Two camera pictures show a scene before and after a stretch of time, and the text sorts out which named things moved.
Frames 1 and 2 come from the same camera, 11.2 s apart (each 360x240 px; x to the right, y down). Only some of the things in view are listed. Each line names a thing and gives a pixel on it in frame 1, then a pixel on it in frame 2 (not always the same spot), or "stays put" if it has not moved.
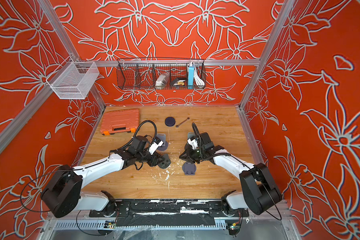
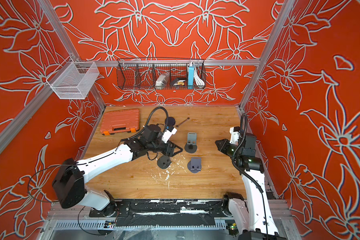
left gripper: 155,158 to 171,153
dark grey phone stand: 166,162 stays put
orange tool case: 119,121 stays put
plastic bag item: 161,80 stays put
